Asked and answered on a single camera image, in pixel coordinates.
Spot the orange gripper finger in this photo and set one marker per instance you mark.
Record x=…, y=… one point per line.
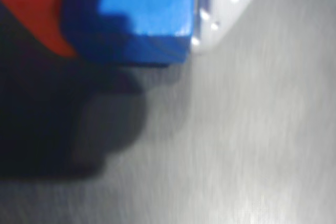
x=29, y=3

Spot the blue cube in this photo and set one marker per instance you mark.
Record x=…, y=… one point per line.
x=147, y=9

